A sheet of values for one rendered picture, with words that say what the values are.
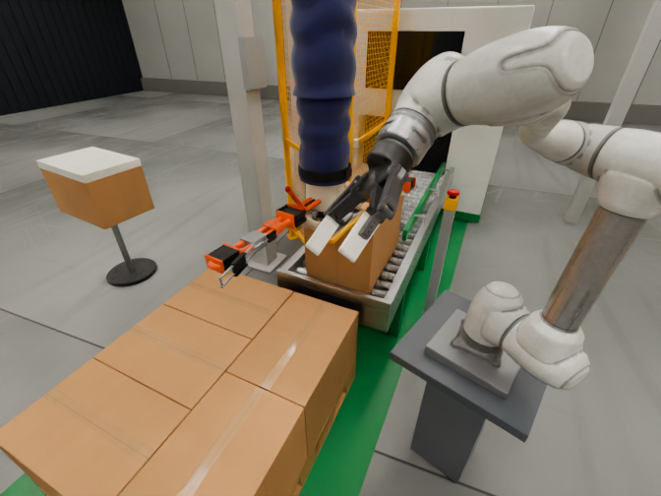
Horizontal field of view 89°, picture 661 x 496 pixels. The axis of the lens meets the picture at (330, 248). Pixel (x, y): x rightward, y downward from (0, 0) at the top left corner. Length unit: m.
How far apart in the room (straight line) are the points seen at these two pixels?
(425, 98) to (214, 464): 1.29
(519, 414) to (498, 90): 1.07
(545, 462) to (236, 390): 1.56
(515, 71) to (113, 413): 1.65
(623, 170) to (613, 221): 0.13
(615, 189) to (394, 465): 1.53
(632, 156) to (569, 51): 0.52
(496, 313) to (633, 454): 1.39
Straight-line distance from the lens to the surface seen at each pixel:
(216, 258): 1.09
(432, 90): 0.61
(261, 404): 1.51
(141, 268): 3.44
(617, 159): 1.03
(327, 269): 1.94
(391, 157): 0.57
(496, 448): 2.19
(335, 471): 1.97
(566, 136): 0.99
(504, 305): 1.29
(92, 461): 1.61
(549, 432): 2.36
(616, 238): 1.08
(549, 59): 0.53
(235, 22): 2.55
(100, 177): 2.77
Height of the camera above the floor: 1.80
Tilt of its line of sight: 33 degrees down
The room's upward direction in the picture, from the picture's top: straight up
